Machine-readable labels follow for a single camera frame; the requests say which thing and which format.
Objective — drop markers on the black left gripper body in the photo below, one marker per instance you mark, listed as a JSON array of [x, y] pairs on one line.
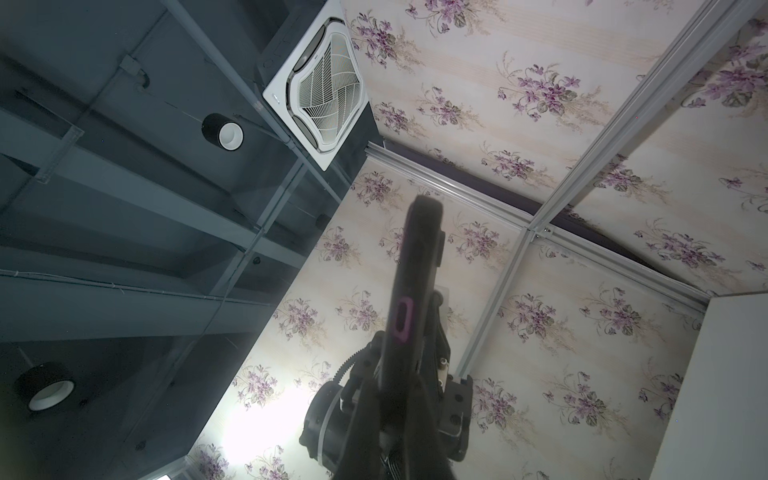
[[452, 401]]

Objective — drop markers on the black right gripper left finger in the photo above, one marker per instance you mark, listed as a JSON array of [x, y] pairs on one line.
[[360, 432]]

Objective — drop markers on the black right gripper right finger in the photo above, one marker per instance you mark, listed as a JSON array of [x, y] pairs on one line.
[[424, 454]]

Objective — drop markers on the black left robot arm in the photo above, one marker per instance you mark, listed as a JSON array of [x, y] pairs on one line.
[[329, 420]]

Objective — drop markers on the black ceiling spotlight lower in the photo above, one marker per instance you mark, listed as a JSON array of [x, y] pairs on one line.
[[44, 386]]

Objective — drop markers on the black ceiling spotlight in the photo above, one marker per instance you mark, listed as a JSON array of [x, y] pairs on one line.
[[44, 386], [222, 132]]

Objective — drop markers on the white ceiling air conditioner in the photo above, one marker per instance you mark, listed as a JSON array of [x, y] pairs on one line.
[[313, 80]]

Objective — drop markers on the black ceiling spotlight upper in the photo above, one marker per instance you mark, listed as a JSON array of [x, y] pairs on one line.
[[222, 132]]

